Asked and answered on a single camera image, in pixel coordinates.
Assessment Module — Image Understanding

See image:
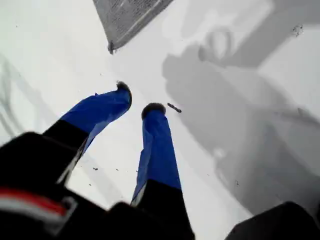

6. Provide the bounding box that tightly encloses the grey striped towel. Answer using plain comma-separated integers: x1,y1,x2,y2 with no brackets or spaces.
92,0,176,55

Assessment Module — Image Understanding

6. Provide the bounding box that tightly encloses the small dark debris scrap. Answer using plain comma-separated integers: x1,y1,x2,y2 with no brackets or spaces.
166,101,183,114

